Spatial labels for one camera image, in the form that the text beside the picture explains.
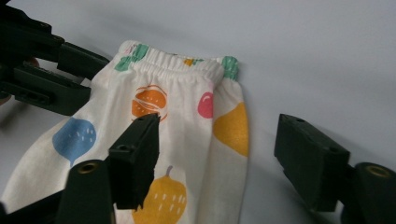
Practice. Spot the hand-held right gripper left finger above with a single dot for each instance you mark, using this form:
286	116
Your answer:
137	158

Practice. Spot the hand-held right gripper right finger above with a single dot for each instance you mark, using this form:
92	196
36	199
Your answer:
311	161

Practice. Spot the white fruit print pants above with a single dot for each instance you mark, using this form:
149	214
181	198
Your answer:
186	124

